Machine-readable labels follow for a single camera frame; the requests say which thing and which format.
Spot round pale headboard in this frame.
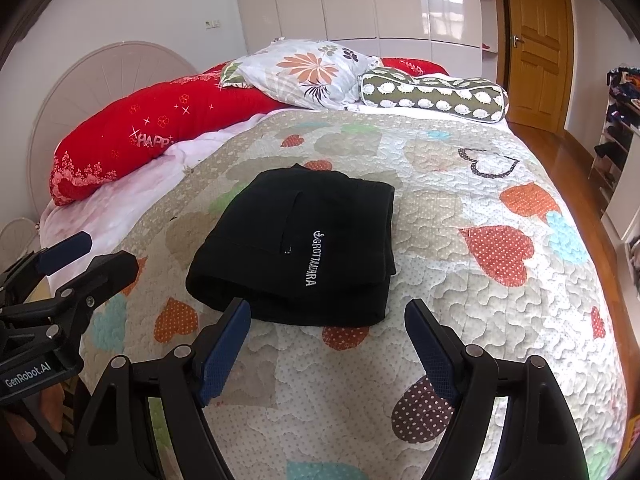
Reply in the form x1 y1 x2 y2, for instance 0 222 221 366
27 41 198 213

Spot wooden door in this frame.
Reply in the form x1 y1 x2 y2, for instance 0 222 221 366
500 0 573 133

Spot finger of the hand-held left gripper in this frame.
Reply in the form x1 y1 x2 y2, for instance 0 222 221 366
0 231 94 306
0 251 139 342

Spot red long pillow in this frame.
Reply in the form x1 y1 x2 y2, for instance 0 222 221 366
50 56 448 207

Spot pale pink bed sheet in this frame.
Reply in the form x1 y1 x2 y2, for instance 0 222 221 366
39 112 261 261

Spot white round fan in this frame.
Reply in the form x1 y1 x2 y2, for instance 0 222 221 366
0 217 42 262

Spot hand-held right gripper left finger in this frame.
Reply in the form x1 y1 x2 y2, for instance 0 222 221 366
65 297 252 480

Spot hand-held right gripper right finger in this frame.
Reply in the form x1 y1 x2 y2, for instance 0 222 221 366
404 299 618 480

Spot white floral pillow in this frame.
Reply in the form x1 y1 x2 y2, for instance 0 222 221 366
220 38 383 111

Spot pile of clothes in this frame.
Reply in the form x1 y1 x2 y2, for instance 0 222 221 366
605 65 640 107

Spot heart-patterned quilt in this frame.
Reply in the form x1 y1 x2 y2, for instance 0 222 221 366
80 110 628 480

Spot glossy white wardrobe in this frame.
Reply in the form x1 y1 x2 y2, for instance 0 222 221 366
231 0 501 78

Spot black pants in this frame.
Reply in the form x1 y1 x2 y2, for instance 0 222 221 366
185 162 398 328

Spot green patterned bolster pillow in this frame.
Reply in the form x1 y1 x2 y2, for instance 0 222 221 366
357 70 510 124

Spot white shelf unit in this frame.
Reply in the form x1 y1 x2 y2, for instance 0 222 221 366
592 65 640 241

